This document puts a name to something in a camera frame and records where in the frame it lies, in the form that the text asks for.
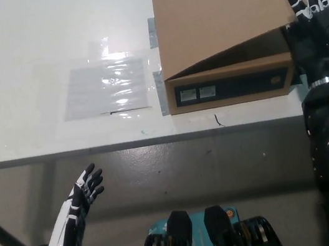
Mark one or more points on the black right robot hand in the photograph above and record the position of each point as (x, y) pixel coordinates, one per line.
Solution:
(321, 40)

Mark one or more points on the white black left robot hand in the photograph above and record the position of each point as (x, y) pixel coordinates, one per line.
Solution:
(72, 211)

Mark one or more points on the brown cardboard box with lid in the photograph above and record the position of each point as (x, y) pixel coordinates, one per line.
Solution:
(215, 13)

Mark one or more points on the long grey tape strip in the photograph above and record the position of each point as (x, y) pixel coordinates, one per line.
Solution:
(162, 95)

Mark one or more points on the clear plastic sleeve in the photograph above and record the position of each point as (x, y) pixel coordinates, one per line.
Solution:
(102, 52)

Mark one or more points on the short grey tape strip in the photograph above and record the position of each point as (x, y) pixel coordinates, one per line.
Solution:
(152, 33)

